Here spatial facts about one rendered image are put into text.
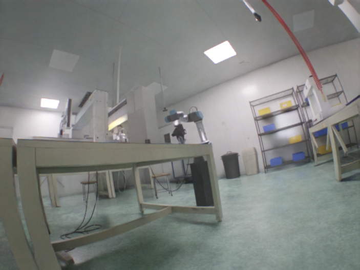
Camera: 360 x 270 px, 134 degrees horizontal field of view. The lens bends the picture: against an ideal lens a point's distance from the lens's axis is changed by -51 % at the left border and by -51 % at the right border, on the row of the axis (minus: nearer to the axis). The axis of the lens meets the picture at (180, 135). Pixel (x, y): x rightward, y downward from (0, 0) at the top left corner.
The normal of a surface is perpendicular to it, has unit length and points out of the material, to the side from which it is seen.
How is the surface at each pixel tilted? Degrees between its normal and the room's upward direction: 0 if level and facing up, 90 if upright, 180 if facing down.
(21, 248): 90
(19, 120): 90
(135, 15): 180
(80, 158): 90
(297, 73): 90
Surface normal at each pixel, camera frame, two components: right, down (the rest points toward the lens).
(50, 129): 0.78, -0.24
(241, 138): -0.61, -0.05
